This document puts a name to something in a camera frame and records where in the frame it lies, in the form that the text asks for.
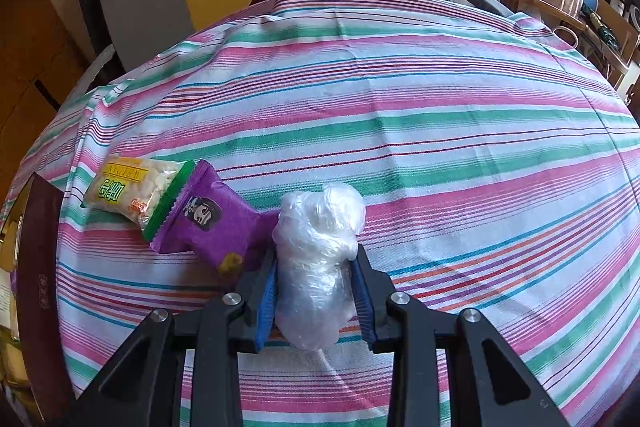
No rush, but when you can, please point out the purple snack packet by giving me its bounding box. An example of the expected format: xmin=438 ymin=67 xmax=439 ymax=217
xmin=145 ymin=160 xmax=279 ymax=281

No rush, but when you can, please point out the green yellow snack packet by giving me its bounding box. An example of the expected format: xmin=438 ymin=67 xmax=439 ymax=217
xmin=82 ymin=155 xmax=196 ymax=243

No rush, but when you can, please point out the white plastic bag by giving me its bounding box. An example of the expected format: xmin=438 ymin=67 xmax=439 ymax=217
xmin=272 ymin=183 xmax=366 ymax=351

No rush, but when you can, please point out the gold cardboard storage box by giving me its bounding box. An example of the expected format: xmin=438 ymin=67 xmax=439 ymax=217
xmin=1 ymin=173 xmax=75 ymax=426

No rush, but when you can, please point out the striped pink green tablecloth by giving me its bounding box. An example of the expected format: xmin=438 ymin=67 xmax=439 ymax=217
xmin=0 ymin=0 xmax=640 ymax=427

